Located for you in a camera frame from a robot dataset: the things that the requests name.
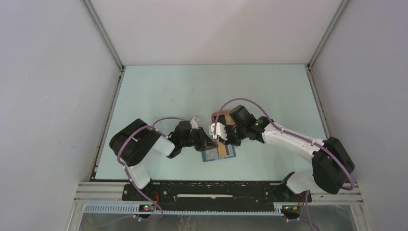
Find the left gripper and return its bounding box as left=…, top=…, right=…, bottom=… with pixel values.
left=180, top=127, right=218, bottom=152

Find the white portrait card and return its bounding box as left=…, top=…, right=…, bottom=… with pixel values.
left=203, top=149, right=219, bottom=161

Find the blue card holder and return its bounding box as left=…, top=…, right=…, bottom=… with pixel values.
left=202, top=143, right=236, bottom=162

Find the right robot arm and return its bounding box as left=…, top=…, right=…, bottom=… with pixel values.
left=211, top=105, right=355, bottom=201

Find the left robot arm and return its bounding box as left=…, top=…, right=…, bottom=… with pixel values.
left=109, top=118, right=217, bottom=201

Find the pink oval tray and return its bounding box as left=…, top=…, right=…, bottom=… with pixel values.
left=212, top=109, right=235, bottom=126

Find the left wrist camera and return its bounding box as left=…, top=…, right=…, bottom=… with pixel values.
left=190, top=116, right=200, bottom=129

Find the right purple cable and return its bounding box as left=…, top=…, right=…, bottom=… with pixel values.
left=213, top=98, right=355, bottom=191

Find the purple cable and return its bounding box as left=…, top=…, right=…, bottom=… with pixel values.
left=116, top=117, right=190, bottom=169
left=213, top=98, right=355, bottom=191

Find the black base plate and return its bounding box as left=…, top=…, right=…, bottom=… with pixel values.
left=122, top=180, right=312, bottom=212

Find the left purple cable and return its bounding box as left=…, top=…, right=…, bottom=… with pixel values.
left=116, top=117, right=190, bottom=169

